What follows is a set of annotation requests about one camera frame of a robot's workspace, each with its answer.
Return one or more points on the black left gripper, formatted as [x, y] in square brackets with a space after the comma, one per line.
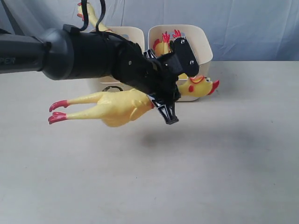
[167, 68]

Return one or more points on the cream bin marked cross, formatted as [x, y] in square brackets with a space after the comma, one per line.
[191, 88]

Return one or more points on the large whole rubber chicken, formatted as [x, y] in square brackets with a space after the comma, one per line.
[92, 17]

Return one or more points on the blue-grey backdrop curtain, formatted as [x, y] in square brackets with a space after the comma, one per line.
[238, 30]

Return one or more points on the headless rubber chicken body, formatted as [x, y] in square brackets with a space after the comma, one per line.
[166, 41]

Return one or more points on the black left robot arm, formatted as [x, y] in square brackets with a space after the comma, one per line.
[69, 53]

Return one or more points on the severed rubber chicken head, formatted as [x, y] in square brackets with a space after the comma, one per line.
[157, 47]

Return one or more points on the cream bin marked circle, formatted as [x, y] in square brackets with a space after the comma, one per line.
[110, 84]

